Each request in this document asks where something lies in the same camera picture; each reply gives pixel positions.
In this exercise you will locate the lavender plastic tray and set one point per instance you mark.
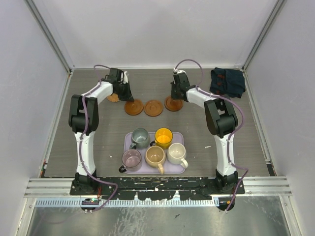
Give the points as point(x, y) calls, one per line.
point(145, 169)

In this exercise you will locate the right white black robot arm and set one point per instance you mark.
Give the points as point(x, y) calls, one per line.
point(221, 121)

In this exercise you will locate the white slotted cable duct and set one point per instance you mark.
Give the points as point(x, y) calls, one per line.
point(86, 202)

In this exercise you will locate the grey ceramic mug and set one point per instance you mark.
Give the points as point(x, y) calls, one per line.
point(140, 139)

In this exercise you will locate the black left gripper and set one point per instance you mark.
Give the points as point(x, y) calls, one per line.
point(127, 97)

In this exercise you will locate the pink ceramic mug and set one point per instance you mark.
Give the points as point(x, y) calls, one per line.
point(131, 161)

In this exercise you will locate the brown wooden coaster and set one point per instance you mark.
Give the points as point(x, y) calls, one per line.
point(173, 104)
point(153, 108)
point(134, 108)

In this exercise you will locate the white speckled ceramic mug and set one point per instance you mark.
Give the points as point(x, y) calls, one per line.
point(176, 154)

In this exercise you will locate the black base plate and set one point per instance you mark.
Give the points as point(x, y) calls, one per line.
point(153, 188)

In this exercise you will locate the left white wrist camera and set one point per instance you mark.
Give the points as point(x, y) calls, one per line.
point(124, 78)

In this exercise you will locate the dark blue folded cloth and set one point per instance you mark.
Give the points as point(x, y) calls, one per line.
point(229, 82)

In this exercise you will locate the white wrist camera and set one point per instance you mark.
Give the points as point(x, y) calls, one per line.
point(177, 71)
point(124, 78)

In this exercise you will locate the beige ceramic mug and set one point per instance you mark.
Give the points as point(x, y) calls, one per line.
point(155, 157)

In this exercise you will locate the yellow glass cup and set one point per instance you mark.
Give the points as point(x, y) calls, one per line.
point(162, 138)

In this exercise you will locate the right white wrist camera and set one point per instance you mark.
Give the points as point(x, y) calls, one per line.
point(177, 71)

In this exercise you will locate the aluminium frame rail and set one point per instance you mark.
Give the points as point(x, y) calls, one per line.
point(260, 186)

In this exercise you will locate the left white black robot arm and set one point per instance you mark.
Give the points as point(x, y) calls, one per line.
point(84, 120)

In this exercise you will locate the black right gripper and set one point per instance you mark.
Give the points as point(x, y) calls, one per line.
point(173, 95)

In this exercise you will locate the woven rattan coaster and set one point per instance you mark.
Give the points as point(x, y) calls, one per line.
point(113, 98)

